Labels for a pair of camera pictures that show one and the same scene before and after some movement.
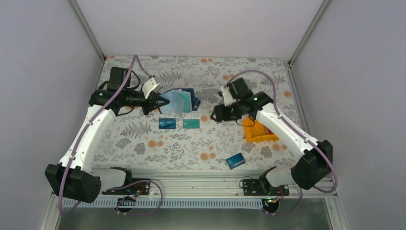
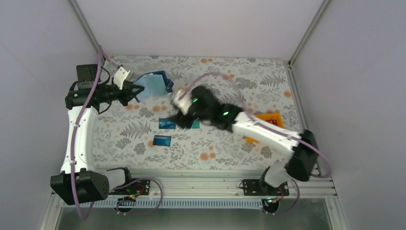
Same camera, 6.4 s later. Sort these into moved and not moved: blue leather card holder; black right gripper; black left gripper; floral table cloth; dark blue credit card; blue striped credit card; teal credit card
Moved: blue leather card holder; black left gripper; black right gripper; blue striped credit card
Not moved: teal credit card; dark blue credit card; floral table cloth
